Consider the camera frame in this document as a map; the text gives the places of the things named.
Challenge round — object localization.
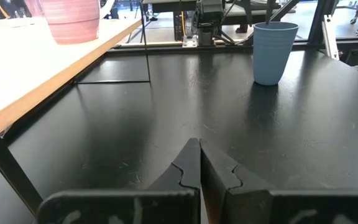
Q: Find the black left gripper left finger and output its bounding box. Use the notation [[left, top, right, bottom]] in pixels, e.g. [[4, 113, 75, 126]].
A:
[[37, 138, 202, 224]]

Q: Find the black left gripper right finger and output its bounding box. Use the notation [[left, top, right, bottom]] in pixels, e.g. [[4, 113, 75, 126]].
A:
[[200, 139, 358, 224]]

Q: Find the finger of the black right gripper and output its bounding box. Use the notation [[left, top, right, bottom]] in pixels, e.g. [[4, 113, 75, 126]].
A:
[[265, 0, 277, 25]]

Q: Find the blue plastic cup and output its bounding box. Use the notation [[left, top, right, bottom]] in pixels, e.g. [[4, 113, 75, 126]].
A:
[[252, 21, 300, 86]]

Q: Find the purple and white mug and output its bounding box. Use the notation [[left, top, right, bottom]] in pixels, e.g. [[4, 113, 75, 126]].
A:
[[39, 0, 101, 45]]

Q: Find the wooden shelf with black frame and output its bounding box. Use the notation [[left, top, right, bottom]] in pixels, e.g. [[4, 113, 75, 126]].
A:
[[0, 0, 152, 215]]

